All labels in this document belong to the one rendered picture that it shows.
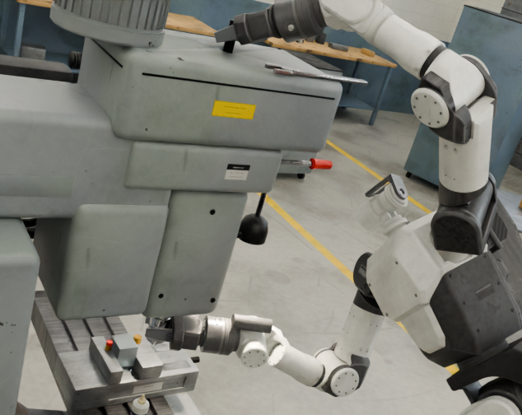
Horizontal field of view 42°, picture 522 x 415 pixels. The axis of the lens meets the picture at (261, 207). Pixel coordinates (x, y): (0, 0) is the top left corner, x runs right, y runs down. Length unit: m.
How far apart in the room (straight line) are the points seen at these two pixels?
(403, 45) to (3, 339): 0.84
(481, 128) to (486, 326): 0.46
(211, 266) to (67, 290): 0.31
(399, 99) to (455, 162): 9.71
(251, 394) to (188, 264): 2.17
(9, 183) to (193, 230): 0.39
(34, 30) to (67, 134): 6.93
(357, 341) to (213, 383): 1.86
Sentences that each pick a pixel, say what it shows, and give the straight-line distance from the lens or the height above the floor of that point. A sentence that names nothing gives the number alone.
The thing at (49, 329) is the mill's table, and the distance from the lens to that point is 2.10.
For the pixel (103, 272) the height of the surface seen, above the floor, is 1.46.
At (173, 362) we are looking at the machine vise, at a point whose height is 1.00.
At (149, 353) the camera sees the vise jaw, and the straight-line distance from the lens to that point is 1.88.
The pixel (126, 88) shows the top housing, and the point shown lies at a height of 1.82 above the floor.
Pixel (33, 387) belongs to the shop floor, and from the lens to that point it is 3.35.
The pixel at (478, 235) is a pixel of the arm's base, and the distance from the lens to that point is 1.37.
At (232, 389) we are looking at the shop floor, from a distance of 3.57.
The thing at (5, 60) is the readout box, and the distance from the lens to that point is 1.61.
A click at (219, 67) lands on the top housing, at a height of 1.88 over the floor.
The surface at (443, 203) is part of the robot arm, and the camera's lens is 1.37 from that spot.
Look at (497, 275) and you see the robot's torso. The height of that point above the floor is 1.61.
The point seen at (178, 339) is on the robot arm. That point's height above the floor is 1.23.
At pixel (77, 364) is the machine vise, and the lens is 1.87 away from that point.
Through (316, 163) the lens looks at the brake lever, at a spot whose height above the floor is 1.71.
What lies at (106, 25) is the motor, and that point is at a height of 1.92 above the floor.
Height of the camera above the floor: 2.14
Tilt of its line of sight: 22 degrees down
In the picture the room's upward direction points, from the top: 16 degrees clockwise
